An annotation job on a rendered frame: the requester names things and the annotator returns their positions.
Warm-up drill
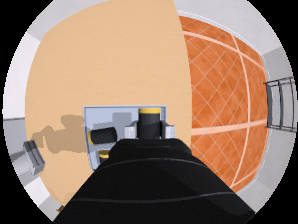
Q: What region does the black battery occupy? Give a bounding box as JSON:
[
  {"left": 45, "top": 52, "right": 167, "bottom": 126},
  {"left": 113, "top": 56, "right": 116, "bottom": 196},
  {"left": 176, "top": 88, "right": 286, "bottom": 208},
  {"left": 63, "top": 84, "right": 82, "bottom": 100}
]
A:
[
  {"left": 98, "top": 150, "right": 110, "bottom": 164},
  {"left": 138, "top": 108, "right": 160, "bottom": 139},
  {"left": 88, "top": 127, "right": 117, "bottom": 145}
]

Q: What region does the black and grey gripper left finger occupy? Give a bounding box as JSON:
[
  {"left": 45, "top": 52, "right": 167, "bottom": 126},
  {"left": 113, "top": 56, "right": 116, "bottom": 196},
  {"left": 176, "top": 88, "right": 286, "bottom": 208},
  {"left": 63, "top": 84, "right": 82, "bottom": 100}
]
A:
[{"left": 124, "top": 120, "right": 139, "bottom": 139}]

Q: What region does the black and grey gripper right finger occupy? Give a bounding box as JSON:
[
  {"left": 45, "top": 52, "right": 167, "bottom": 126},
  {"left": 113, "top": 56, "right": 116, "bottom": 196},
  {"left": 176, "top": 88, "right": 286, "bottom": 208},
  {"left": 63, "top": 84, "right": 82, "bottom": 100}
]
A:
[{"left": 160, "top": 120, "right": 176, "bottom": 139}]

